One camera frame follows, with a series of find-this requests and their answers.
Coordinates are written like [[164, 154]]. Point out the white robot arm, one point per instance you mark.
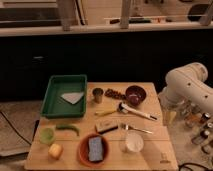
[[187, 83]]

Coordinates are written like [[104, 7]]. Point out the clear plastic cup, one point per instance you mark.
[[131, 142]]

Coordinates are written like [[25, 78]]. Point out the green plastic cup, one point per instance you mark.
[[46, 136]]

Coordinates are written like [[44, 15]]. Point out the dark red bowl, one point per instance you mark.
[[135, 95]]

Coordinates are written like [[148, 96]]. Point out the white cloth piece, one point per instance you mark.
[[72, 98]]

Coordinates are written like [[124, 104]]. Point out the green plastic tray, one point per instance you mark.
[[54, 106]]

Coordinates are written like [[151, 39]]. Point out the green chili pepper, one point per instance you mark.
[[68, 127]]

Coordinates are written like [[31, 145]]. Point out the orange bowl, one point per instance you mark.
[[83, 151]]

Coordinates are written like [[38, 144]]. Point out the blue sponge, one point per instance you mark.
[[95, 149]]

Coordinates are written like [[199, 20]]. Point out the spice bottle rack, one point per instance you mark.
[[186, 126]]

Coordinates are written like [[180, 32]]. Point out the yellow lemon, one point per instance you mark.
[[55, 151]]

